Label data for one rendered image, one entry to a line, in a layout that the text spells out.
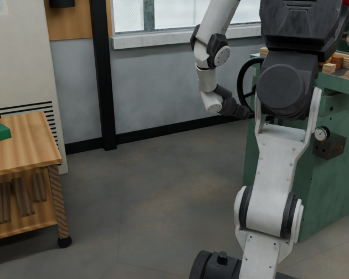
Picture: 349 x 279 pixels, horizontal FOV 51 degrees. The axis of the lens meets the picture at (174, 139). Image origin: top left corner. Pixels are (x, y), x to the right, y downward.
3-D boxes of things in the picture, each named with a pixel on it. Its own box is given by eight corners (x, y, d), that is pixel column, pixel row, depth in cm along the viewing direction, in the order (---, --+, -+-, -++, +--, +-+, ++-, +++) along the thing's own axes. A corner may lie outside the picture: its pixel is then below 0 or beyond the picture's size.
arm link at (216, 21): (205, 66, 122) (235, 0, 112) (179, 48, 128) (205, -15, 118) (224, 67, 130) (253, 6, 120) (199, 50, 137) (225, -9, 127)
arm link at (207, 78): (211, 94, 138) (206, 58, 121) (193, 81, 143) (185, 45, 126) (230, 77, 140) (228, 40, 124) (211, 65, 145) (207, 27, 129)
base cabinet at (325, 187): (239, 202, 224) (249, 91, 193) (300, 174, 253) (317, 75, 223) (299, 243, 190) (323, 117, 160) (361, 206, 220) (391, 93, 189)
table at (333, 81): (235, 68, 185) (236, 56, 182) (276, 60, 201) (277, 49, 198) (344, 102, 140) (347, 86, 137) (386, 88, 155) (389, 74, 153)
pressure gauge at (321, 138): (311, 141, 161) (314, 125, 157) (317, 139, 163) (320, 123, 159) (324, 147, 156) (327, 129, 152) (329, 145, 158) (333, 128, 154)
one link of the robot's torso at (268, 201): (290, 248, 106) (320, 88, 96) (231, 231, 113) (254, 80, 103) (296, 228, 120) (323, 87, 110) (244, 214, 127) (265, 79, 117)
